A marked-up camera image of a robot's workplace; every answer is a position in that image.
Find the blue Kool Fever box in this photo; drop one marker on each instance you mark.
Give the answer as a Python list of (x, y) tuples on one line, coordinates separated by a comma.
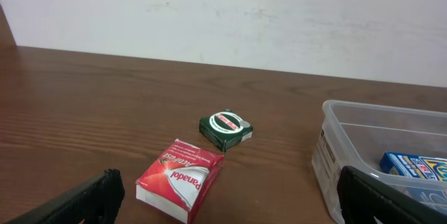
[(414, 166)]

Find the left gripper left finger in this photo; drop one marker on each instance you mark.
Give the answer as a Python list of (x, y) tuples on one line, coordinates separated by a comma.
[(95, 201)]

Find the green Zam-Buk box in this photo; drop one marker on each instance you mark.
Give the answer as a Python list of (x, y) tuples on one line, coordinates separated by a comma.
[(225, 129)]

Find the red Panadol box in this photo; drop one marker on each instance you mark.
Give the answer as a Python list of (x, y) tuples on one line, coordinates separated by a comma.
[(179, 179)]

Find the clear plastic container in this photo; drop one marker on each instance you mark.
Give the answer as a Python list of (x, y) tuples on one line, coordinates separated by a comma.
[(359, 134)]

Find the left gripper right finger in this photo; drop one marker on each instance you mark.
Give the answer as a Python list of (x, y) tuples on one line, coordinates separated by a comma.
[(364, 199)]

